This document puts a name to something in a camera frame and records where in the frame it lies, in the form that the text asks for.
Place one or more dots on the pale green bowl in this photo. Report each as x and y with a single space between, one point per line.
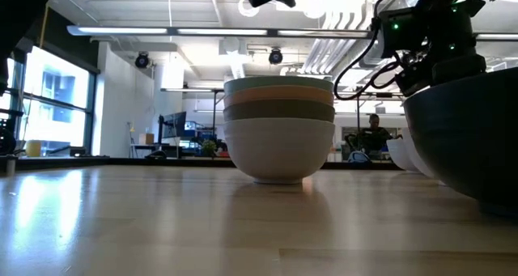
279 81

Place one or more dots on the dark bowl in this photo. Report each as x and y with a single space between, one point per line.
465 146

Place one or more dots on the pink bowl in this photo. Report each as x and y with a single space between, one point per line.
279 94

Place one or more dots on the white ribbed bowl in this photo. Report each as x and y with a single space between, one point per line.
412 146
279 154
396 152

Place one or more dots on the grey-brown bowl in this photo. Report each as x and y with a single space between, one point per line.
279 111

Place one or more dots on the black ceiling spotlight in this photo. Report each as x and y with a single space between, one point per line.
275 56
141 60

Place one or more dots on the person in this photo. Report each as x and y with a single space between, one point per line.
372 136

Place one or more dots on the blue white round object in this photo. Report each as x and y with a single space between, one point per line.
358 156

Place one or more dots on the black computer monitor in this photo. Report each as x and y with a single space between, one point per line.
176 124

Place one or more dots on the small green plant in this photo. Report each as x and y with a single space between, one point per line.
209 147

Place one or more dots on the cardboard box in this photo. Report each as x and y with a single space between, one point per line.
146 138

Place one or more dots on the large window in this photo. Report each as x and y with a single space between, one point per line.
56 90

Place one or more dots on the yellow bin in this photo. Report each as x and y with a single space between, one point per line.
33 148

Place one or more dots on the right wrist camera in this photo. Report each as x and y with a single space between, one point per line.
404 37

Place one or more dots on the black aluminium table frame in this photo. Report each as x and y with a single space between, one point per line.
121 161

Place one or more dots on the small grey post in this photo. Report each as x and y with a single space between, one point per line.
10 165

